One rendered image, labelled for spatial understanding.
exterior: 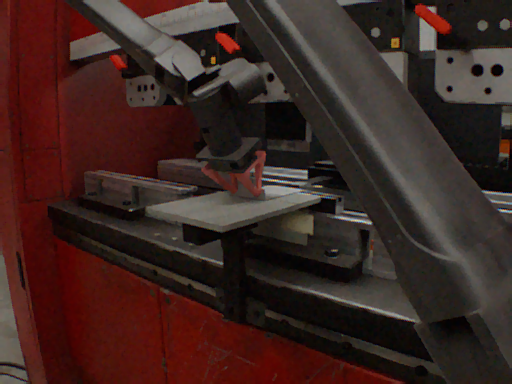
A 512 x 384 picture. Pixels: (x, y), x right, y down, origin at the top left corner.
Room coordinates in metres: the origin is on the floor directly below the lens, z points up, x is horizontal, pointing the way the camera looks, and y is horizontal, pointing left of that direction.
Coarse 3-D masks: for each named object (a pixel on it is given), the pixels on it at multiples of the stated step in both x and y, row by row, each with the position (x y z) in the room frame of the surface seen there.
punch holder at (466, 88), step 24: (456, 0) 0.58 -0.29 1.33; (480, 0) 0.56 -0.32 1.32; (504, 0) 0.54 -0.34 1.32; (456, 24) 0.58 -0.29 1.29; (480, 24) 0.56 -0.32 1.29; (504, 24) 0.54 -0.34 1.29; (456, 48) 0.58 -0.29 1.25; (480, 48) 0.56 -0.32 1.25; (504, 48) 0.54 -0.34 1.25; (456, 72) 0.58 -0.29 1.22; (480, 72) 0.57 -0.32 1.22; (504, 72) 0.53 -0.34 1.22; (456, 96) 0.58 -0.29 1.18; (480, 96) 0.55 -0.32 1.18; (504, 96) 0.53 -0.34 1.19
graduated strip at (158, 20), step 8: (184, 8) 0.96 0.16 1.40; (192, 8) 0.94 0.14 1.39; (200, 8) 0.93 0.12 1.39; (208, 8) 0.91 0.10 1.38; (216, 8) 0.89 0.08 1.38; (224, 8) 0.88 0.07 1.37; (152, 16) 1.04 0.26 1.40; (160, 16) 1.02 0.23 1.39; (168, 16) 1.00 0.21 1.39; (176, 16) 0.98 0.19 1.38; (184, 16) 0.96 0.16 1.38; (192, 16) 0.94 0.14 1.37; (200, 16) 0.92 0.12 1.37; (152, 24) 1.04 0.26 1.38; (160, 24) 1.02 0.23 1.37; (168, 24) 1.00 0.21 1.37; (80, 40) 1.29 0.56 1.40; (88, 40) 1.25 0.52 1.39; (96, 40) 1.22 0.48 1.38; (104, 40) 1.19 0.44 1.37; (72, 48) 1.32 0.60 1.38; (80, 48) 1.29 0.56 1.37
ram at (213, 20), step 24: (120, 0) 1.13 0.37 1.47; (144, 0) 1.06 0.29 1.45; (168, 0) 1.00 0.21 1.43; (192, 0) 0.94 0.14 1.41; (336, 0) 0.71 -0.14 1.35; (360, 0) 0.68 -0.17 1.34; (408, 0) 0.65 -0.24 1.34; (432, 0) 0.64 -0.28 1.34; (72, 24) 1.32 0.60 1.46; (192, 24) 0.94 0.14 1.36; (216, 24) 0.89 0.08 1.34; (96, 48) 1.22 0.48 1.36; (120, 48) 1.14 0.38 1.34
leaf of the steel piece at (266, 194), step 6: (240, 186) 0.75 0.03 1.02; (240, 192) 0.75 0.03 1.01; (246, 192) 0.74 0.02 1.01; (264, 192) 0.72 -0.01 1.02; (270, 192) 0.79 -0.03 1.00; (276, 192) 0.79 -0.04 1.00; (282, 192) 0.79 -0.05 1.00; (288, 192) 0.79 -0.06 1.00; (252, 198) 0.73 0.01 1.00; (258, 198) 0.72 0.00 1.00; (264, 198) 0.72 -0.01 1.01; (270, 198) 0.73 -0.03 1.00; (276, 198) 0.74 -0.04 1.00
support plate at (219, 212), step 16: (224, 192) 0.80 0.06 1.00; (160, 208) 0.66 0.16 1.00; (176, 208) 0.66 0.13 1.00; (192, 208) 0.66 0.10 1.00; (208, 208) 0.66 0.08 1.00; (224, 208) 0.66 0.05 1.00; (240, 208) 0.66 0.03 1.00; (256, 208) 0.66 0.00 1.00; (272, 208) 0.66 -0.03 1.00; (288, 208) 0.67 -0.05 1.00; (192, 224) 0.59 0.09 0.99; (208, 224) 0.57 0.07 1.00; (224, 224) 0.56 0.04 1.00; (240, 224) 0.58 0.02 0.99
